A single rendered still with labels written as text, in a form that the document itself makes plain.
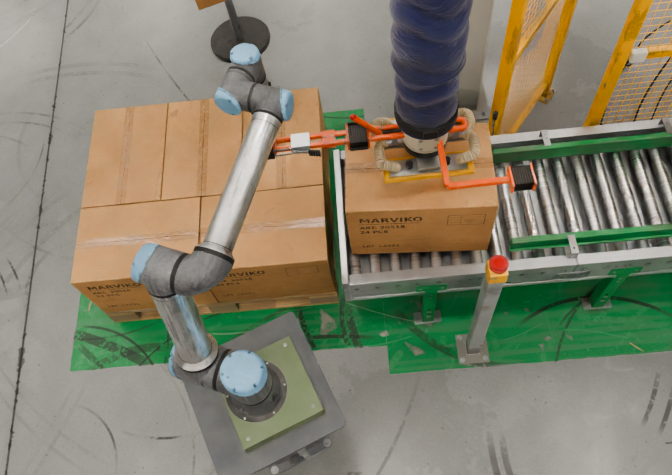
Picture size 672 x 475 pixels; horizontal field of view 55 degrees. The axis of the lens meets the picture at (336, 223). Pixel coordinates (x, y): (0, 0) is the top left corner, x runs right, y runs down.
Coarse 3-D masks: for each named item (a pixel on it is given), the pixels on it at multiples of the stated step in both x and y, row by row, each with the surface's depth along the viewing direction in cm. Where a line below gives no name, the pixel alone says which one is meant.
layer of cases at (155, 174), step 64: (128, 128) 338; (192, 128) 334; (320, 128) 328; (128, 192) 320; (192, 192) 316; (256, 192) 313; (320, 192) 310; (128, 256) 303; (256, 256) 297; (320, 256) 294
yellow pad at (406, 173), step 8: (448, 152) 247; (456, 152) 247; (392, 160) 248; (400, 160) 247; (408, 160) 244; (416, 160) 246; (448, 160) 242; (408, 168) 244; (416, 168) 245; (440, 168) 244; (448, 168) 244; (456, 168) 243; (464, 168) 243; (472, 168) 243; (384, 176) 245; (392, 176) 244; (400, 176) 244; (408, 176) 244; (416, 176) 244; (424, 176) 244; (432, 176) 243; (440, 176) 244
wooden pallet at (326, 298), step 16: (336, 288) 332; (208, 304) 332; (224, 304) 333; (240, 304) 343; (256, 304) 342; (272, 304) 341; (288, 304) 341; (304, 304) 340; (320, 304) 341; (128, 320) 346
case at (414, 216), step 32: (480, 128) 270; (352, 160) 268; (480, 160) 262; (352, 192) 261; (384, 192) 260; (416, 192) 258; (448, 192) 257; (480, 192) 256; (352, 224) 266; (384, 224) 266; (416, 224) 266; (448, 224) 266; (480, 224) 266
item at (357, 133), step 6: (348, 126) 242; (354, 126) 241; (360, 126) 241; (348, 132) 241; (354, 132) 240; (360, 132) 240; (366, 132) 240; (348, 138) 238; (354, 138) 239; (360, 138) 239; (366, 138) 238; (348, 144) 239; (354, 144) 238; (360, 144) 238; (366, 144) 240; (354, 150) 241
